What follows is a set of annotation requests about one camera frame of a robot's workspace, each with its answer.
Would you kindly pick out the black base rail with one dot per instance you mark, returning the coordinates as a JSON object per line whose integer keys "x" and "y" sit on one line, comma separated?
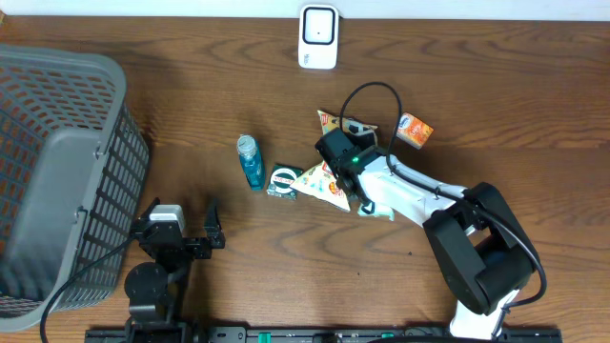
{"x": 244, "y": 335}

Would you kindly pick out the teal liquid bottle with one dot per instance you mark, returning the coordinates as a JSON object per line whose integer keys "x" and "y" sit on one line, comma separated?
{"x": 251, "y": 161}

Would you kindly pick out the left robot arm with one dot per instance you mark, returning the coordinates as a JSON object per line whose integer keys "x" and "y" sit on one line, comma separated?
{"x": 157, "y": 289}

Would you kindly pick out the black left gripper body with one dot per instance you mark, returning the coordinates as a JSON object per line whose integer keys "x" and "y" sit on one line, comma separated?
{"x": 194, "y": 248}

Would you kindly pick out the yellow snack bag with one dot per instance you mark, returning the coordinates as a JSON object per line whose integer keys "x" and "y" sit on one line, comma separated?
{"x": 319, "y": 181}

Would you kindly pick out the small dark green box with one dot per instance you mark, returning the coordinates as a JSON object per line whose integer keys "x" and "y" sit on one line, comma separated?
{"x": 281, "y": 179}

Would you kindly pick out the light teal wipes packet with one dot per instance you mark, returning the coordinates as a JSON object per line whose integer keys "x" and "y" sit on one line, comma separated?
{"x": 376, "y": 210}

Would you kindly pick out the grey plastic shopping basket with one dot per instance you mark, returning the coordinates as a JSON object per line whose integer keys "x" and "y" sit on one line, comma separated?
{"x": 73, "y": 167}

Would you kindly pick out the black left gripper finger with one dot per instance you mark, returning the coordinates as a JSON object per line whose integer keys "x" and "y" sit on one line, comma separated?
{"x": 146, "y": 214}
{"x": 212, "y": 227}

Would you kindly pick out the white barcode scanner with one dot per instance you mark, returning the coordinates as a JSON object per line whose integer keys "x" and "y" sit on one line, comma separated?
{"x": 318, "y": 37}

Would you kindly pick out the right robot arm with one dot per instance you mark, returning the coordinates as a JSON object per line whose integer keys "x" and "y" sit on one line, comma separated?
{"x": 483, "y": 253}

